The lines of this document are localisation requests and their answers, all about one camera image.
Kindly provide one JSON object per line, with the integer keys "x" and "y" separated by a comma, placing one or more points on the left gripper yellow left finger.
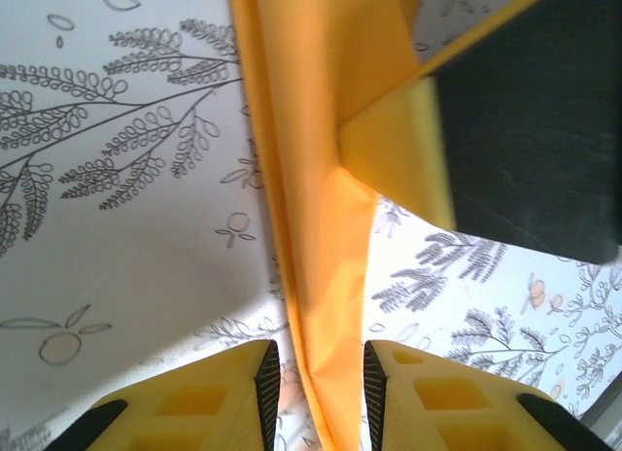
{"x": 194, "y": 412}

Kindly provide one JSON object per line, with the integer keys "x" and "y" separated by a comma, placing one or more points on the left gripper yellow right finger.
{"x": 461, "y": 412}

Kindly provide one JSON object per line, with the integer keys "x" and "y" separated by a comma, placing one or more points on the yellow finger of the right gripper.
{"x": 525, "y": 130}

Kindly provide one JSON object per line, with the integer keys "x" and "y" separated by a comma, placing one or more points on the orange paper sheet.
{"x": 311, "y": 130}

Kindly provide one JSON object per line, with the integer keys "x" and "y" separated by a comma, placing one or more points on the floral patterned table sheet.
{"x": 121, "y": 252}

